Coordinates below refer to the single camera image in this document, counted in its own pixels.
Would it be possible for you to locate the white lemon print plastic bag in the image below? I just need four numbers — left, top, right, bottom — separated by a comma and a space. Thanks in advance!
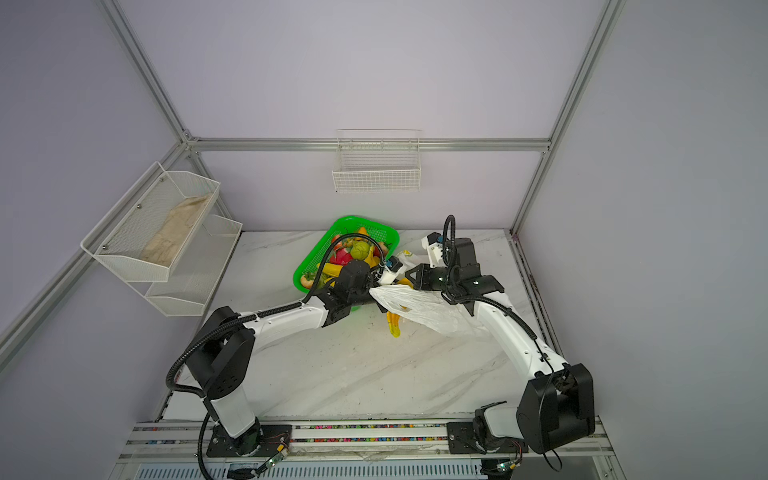
370, 250, 490, 339

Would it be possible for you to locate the yellow banana bunch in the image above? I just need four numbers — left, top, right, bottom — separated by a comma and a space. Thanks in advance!
386, 279, 413, 338
300, 263, 343, 289

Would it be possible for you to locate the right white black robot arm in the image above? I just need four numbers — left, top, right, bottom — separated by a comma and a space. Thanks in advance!
406, 232, 596, 454

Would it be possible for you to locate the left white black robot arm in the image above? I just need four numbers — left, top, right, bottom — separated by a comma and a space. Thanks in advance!
166, 261, 383, 456

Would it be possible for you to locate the red dragon fruit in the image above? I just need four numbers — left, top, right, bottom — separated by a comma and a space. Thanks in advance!
331, 248, 354, 266

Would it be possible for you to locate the green plastic basket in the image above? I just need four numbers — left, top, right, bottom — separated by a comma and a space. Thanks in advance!
293, 216, 400, 293

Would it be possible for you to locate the lower white mesh shelf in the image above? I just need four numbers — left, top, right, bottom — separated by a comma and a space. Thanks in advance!
145, 214, 242, 317

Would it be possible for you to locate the white mesh shelf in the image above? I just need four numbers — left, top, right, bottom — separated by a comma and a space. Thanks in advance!
80, 162, 220, 283
145, 214, 242, 317

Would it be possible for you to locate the beige cloth in shelf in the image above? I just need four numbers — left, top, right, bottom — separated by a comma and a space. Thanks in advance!
140, 195, 211, 267

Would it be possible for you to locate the upper white mesh shelf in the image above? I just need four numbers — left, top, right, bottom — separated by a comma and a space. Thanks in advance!
80, 162, 220, 283

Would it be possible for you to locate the right black cable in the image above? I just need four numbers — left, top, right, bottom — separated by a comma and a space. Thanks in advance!
440, 214, 565, 473

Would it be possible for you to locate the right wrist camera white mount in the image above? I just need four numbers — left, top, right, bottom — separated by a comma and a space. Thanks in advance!
421, 232, 445, 268

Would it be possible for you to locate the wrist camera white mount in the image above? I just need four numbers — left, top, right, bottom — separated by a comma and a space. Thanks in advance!
421, 232, 445, 268
378, 256, 406, 286

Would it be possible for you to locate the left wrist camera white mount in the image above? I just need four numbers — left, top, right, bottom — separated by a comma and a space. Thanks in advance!
378, 256, 406, 286

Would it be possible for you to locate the white wire wall basket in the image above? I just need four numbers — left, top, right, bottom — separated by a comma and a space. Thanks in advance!
332, 129, 422, 194

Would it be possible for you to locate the left black corrugated cable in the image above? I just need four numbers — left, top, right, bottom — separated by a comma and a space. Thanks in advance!
165, 232, 388, 480

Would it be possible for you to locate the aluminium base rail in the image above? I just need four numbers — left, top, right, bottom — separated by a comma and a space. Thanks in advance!
109, 419, 626, 479

